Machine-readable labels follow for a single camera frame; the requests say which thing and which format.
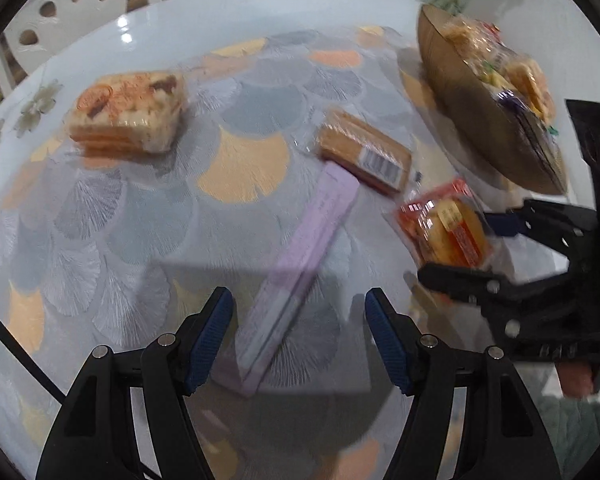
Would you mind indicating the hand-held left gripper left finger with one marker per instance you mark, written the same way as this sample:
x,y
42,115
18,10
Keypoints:
x,y
210,340

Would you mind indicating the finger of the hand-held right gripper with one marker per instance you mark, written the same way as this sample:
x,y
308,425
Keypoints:
x,y
455,282
502,222

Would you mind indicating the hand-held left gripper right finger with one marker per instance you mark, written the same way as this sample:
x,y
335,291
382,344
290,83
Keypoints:
x,y
387,345

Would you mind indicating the red round cake packet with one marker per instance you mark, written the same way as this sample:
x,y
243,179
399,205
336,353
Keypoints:
x,y
445,230

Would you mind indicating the brown ribbed glass plate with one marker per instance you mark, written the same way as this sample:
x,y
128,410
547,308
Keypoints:
x,y
470,110

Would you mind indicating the pink snack bar packet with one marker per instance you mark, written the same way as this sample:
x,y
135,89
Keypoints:
x,y
305,250

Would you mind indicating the orange snack packet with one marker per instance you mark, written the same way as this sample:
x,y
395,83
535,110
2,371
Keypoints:
x,y
530,85

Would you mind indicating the person's right hand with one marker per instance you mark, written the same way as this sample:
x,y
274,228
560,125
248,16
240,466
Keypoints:
x,y
575,377

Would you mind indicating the brown biscuit packet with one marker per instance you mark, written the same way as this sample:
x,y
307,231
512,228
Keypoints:
x,y
360,147

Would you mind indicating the rice cake packet orange label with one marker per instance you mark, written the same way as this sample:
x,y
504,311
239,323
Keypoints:
x,y
130,110

